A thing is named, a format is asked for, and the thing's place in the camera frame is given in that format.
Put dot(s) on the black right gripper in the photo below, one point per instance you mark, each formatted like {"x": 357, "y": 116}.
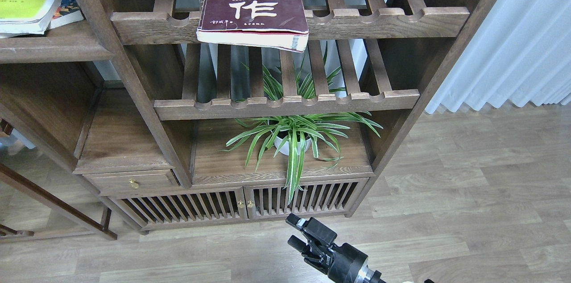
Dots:
{"x": 341, "y": 264}

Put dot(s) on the maroon book white characters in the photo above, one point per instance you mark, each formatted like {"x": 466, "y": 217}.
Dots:
{"x": 277, "y": 24}

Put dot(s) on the green cover picture book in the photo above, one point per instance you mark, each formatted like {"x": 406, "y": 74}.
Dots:
{"x": 68, "y": 12}

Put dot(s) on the white plant pot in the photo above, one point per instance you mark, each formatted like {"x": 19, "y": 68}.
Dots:
{"x": 282, "y": 145}

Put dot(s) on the green spider plant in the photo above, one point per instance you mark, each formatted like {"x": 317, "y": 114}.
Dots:
{"x": 260, "y": 132}

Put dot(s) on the dark wooden bookshelf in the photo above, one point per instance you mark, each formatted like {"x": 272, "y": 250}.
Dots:
{"x": 130, "y": 93}

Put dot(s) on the brass drawer knob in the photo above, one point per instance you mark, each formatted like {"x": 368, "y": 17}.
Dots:
{"x": 134, "y": 184}

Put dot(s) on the white pleated curtain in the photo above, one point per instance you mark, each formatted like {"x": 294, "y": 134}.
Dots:
{"x": 520, "y": 54}

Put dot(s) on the dark wooden chair frame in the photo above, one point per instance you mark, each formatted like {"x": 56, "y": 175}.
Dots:
{"x": 25, "y": 186}

